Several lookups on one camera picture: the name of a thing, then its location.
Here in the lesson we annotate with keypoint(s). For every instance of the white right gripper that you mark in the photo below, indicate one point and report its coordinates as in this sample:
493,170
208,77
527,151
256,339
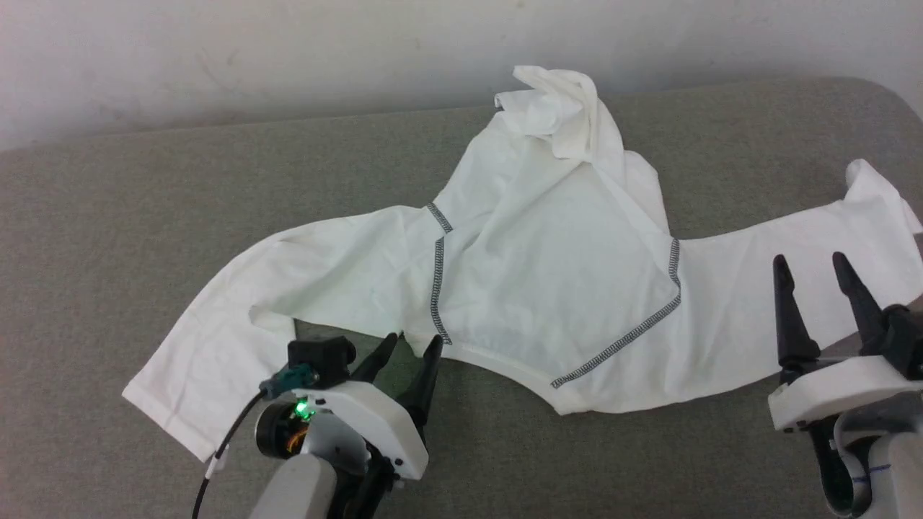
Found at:
836,393

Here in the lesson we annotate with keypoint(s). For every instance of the grey-green fabric sofa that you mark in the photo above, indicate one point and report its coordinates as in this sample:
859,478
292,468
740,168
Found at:
144,216

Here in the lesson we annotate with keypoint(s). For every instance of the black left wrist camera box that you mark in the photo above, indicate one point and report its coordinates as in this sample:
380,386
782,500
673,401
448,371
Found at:
321,357

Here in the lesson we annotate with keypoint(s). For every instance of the teal left camera connector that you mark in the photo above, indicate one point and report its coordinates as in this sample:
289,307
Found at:
288,380

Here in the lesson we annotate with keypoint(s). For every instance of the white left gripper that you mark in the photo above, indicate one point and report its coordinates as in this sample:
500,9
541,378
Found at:
375,418

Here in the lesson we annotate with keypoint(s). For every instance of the grey-white left robot arm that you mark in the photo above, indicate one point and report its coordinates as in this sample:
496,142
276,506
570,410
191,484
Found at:
303,490

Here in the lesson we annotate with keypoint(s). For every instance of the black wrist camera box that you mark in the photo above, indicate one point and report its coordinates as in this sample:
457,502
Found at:
905,339
321,357

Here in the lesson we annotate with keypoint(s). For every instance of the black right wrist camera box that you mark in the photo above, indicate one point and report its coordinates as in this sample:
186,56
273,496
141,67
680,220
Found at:
905,339

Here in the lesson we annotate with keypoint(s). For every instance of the white long-sleeve shirt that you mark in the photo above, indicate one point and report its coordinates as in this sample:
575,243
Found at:
562,274

